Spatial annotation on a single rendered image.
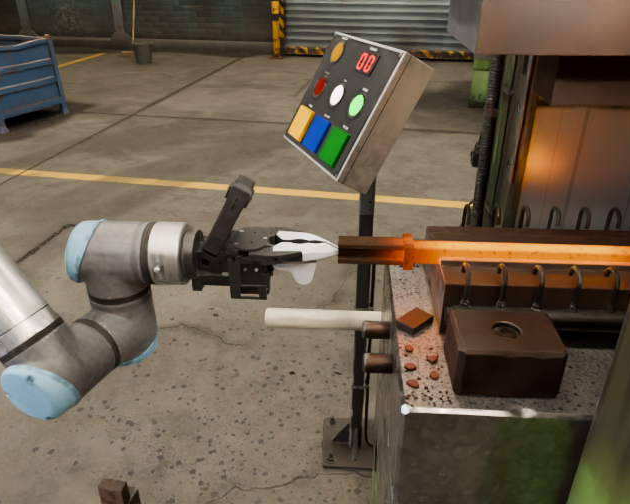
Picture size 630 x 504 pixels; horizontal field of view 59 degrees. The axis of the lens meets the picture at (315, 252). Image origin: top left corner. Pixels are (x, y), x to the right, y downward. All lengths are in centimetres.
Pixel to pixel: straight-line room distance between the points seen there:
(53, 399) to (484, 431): 52
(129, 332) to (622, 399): 63
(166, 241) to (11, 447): 139
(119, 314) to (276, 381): 128
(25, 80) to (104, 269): 503
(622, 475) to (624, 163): 54
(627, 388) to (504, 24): 37
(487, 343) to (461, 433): 11
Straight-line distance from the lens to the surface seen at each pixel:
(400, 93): 115
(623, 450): 63
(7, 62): 570
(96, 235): 83
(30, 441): 208
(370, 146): 114
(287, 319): 128
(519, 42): 65
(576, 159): 99
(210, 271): 81
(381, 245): 77
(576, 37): 66
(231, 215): 76
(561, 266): 81
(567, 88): 71
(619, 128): 100
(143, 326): 88
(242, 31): 925
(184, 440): 192
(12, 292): 80
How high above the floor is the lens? 136
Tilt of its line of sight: 28 degrees down
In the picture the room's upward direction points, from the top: straight up
